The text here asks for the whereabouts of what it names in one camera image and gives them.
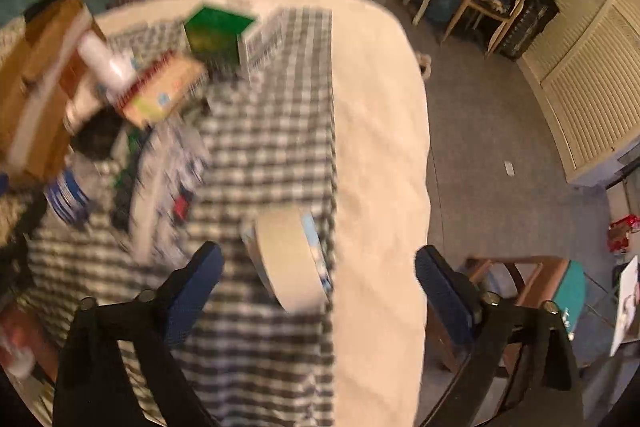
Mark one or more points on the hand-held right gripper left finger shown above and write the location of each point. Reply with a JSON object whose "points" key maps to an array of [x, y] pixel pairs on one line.
{"points": [[195, 292]]}

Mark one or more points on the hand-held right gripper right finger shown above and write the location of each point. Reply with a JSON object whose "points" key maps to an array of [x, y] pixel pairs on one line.
{"points": [[442, 297]]}

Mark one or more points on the beige tape roll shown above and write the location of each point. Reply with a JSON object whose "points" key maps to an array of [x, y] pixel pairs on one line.
{"points": [[285, 257]]}

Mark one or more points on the tan medicine box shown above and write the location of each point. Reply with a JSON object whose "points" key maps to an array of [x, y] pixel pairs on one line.
{"points": [[165, 92]]}

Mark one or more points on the white plastic bottle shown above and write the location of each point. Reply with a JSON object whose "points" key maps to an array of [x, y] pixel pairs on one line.
{"points": [[102, 57]]}

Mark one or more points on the green white medicine box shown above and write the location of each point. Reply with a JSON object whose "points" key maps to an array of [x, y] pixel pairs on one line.
{"points": [[215, 37]]}

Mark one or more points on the torn cardboard box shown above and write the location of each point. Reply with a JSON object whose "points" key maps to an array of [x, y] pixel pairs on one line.
{"points": [[40, 82]]}

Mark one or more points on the white printed plastic packet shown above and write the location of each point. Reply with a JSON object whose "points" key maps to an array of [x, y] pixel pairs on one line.
{"points": [[165, 187]]}

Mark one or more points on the wooden chair teal seat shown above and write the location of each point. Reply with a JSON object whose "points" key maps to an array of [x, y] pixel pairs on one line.
{"points": [[570, 287]]}

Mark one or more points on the blue white bottle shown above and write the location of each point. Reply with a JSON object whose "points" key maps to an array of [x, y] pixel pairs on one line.
{"points": [[70, 197]]}

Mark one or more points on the grey white checked cloth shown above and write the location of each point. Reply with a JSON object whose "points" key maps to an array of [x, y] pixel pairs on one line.
{"points": [[270, 147]]}

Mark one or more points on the white poster board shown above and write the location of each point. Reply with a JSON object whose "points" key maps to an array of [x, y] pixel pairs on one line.
{"points": [[627, 307]]}

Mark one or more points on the red bag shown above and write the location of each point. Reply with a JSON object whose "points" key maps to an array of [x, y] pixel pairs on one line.
{"points": [[622, 232]]}

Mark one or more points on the cream louvered closet doors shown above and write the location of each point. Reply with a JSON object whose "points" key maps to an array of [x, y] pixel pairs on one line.
{"points": [[590, 67]]}

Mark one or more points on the dark cabinet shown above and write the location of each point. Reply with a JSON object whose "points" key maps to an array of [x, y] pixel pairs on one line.
{"points": [[537, 17]]}

